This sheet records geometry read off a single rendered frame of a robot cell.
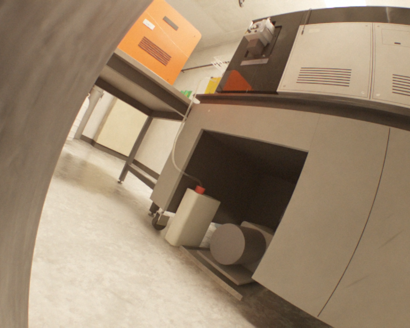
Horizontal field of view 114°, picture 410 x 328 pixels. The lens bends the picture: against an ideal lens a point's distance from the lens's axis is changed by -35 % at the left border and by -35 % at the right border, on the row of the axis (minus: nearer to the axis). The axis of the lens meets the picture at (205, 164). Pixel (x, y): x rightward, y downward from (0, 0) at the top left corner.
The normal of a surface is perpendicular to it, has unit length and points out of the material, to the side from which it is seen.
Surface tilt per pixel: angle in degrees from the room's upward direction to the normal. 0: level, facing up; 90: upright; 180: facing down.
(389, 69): 90
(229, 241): 90
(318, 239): 90
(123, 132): 90
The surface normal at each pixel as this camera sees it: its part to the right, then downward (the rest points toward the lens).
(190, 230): 0.64, 0.24
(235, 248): -0.65, -0.35
